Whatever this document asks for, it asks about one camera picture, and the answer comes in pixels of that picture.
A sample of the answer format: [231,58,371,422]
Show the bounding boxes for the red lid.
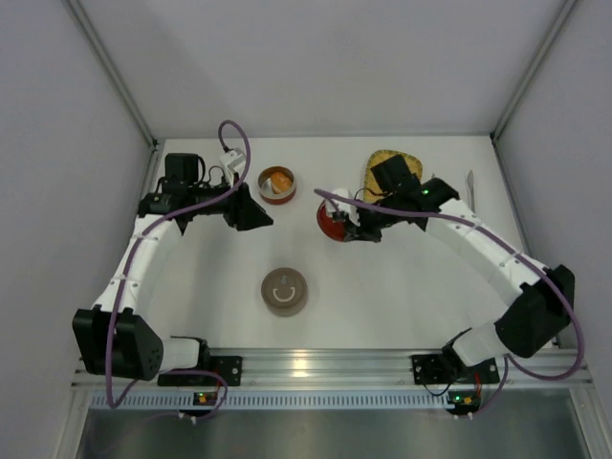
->
[317,201,346,242]

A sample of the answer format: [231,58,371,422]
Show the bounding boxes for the orange food piece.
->
[270,171,293,194]

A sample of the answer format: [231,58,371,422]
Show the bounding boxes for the beige lid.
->
[260,268,308,306]

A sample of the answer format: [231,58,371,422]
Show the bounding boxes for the beige steel container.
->
[267,303,305,317]

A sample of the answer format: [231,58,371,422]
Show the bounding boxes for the metal tongs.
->
[466,170,476,213]

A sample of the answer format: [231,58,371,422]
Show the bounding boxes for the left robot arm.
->
[72,148,273,381]

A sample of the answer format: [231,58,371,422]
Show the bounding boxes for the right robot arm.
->
[318,156,576,381]

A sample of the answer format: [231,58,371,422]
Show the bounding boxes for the red steel container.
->
[257,165,297,206]

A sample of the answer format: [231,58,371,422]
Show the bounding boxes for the yellow bamboo tray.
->
[361,149,423,204]

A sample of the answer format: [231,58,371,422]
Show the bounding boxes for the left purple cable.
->
[105,120,252,422]

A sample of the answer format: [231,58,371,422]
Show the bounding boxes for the purple cable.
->
[313,187,586,417]
[105,120,252,422]

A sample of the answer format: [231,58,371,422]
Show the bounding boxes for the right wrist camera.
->
[325,188,360,227]

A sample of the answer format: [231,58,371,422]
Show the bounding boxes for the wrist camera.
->
[219,148,247,185]
[325,188,360,227]

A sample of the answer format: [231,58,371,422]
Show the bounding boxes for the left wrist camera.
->
[219,148,247,185]

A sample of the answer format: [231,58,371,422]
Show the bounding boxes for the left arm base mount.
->
[157,355,243,387]

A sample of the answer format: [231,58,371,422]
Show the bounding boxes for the aluminium front rail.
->
[71,347,594,389]

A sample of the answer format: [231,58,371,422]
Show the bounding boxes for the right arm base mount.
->
[410,353,501,386]

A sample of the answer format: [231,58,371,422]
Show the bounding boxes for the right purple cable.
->
[313,187,586,417]

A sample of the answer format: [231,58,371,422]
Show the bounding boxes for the slotted cable duct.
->
[90,389,460,410]

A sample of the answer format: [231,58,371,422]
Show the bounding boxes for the left frame post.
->
[62,0,158,150]

